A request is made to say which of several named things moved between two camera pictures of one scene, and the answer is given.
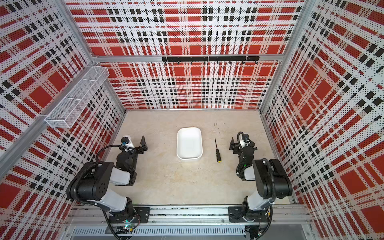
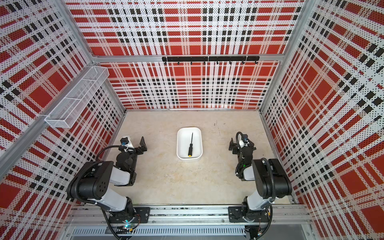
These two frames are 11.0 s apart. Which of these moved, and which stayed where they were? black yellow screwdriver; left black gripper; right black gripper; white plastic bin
Moved: black yellow screwdriver
Stayed: right black gripper; white plastic bin; left black gripper
